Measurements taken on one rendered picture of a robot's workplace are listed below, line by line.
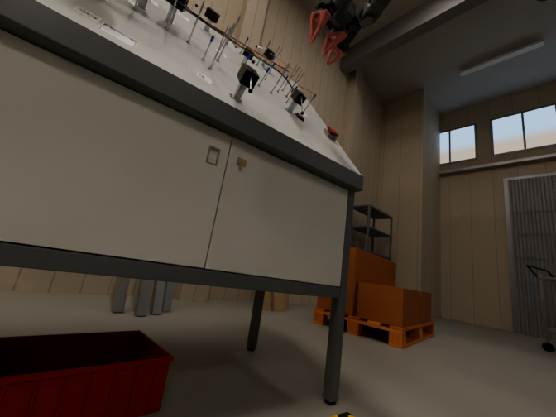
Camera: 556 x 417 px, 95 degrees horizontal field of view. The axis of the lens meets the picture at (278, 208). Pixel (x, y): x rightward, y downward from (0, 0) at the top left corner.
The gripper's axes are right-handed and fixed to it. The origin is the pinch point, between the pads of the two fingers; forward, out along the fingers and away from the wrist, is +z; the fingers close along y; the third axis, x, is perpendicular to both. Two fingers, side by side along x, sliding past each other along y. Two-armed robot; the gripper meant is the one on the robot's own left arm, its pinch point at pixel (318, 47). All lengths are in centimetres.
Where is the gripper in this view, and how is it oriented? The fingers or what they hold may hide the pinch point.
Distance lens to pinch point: 85.6
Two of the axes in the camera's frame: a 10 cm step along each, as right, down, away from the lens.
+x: 5.2, 4.1, -7.5
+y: -7.2, -2.7, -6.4
